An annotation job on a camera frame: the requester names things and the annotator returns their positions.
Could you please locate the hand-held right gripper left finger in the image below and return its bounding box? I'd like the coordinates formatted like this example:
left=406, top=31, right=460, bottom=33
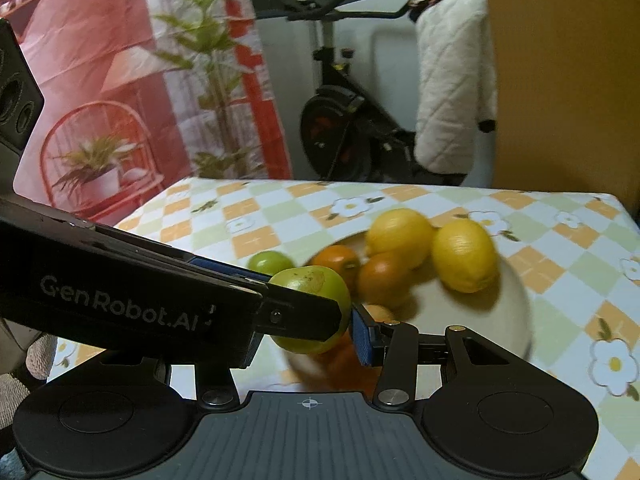
left=194, top=360, right=240, bottom=407

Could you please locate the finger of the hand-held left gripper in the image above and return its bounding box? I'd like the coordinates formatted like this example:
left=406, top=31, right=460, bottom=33
left=94, top=223, right=274, bottom=289
left=256, top=290, right=354, bottom=342

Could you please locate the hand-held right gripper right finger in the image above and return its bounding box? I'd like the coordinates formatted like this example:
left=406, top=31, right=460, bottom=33
left=351, top=307, right=521, bottom=408

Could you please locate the bright orange tangerine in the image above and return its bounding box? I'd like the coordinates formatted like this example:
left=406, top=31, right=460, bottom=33
left=312, top=332, right=363, bottom=391

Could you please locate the small brown longan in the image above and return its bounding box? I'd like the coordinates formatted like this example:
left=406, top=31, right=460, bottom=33
left=362, top=303, right=397, bottom=325

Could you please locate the greenish brown orange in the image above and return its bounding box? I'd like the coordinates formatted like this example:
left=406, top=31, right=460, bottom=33
left=357, top=251, right=413, bottom=309
left=311, top=244, right=362, bottom=293

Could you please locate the small yellow lemon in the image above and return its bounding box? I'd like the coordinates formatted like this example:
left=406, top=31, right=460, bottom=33
left=365, top=208, right=435, bottom=271

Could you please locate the large yellow lemon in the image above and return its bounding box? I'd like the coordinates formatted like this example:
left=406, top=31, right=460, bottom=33
left=431, top=218, right=498, bottom=294

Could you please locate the beige round plate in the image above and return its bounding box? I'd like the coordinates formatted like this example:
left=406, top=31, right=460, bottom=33
left=287, top=227, right=535, bottom=396

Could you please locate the black exercise bike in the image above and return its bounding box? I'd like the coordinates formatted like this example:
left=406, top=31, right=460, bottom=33
left=282, top=0, right=471, bottom=186

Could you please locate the checked floral tablecloth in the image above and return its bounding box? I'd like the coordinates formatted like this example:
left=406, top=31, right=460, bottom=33
left=47, top=177, right=640, bottom=480

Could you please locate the printed backdrop cloth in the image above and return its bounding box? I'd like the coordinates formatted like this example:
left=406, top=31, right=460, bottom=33
left=0, top=0, right=293, bottom=241

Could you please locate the white quilted jacket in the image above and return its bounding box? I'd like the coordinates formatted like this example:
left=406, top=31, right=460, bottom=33
left=414, top=0, right=499, bottom=176

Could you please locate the wooden board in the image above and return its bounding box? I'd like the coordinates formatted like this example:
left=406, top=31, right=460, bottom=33
left=480, top=0, right=640, bottom=241

